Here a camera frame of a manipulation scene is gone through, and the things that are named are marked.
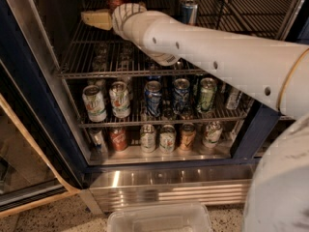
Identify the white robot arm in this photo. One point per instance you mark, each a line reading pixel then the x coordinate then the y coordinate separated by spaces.
pixel 272 72

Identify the blue red bull can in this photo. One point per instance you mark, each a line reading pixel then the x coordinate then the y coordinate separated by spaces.
pixel 189 10

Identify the white green soda can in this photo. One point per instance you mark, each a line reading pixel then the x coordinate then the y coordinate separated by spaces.
pixel 119 98

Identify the white green 7up can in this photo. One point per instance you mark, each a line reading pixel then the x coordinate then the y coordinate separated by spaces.
pixel 94 103

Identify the stainless fridge base grille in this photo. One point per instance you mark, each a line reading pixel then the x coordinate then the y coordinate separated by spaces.
pixel 209 185

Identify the top wire shelf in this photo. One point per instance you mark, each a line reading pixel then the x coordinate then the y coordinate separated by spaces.
pixel 97 53

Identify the wire shelf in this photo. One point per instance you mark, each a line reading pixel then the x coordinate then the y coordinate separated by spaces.
pixel 97 53
pixel 139 116

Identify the red can bottom shelf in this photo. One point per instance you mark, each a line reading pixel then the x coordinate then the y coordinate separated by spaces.
pixel 118 138

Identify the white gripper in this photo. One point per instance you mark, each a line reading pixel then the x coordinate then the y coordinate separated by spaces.
pixel 124 16

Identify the clear plastic bin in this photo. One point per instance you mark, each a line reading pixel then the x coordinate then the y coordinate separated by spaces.
pixel 182 217

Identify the orange brown can bottom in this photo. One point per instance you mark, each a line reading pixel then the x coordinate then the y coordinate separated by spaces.
pixel 188 133

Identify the middle wire shelf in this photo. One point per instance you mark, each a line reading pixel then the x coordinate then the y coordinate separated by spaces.
pixel 139 116

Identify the glass fridge door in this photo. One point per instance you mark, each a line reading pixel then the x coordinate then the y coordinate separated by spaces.
pixel 28 178

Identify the blue soda can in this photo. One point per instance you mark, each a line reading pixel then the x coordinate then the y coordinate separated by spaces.
pixel 180 95

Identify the blue pepsi can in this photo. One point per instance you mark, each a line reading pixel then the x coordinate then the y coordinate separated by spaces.
pixel 153 97

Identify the silver can bottom left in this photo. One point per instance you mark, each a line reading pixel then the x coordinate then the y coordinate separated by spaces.
pixel 98 139

